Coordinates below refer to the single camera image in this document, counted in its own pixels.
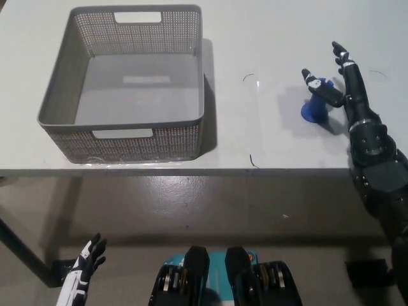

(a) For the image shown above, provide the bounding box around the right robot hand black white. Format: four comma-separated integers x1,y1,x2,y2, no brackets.
301,40,383,129

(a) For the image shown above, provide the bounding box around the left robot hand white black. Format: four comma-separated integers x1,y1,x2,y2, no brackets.
55,232,108,306

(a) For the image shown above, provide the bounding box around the blue rook chess piece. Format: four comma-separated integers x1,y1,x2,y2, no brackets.
300,78,334,124

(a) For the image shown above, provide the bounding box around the dark metal table leg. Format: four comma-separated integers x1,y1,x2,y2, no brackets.
0,208,61,288

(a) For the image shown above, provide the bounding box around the clear tape patch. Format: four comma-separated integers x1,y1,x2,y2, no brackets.
276,85,351,138

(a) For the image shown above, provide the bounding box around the black robot body block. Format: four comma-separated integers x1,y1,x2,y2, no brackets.
224,245,302,306
148,245,211,306

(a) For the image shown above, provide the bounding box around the grey perforated plastic basket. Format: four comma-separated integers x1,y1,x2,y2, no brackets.
37,4,205,165

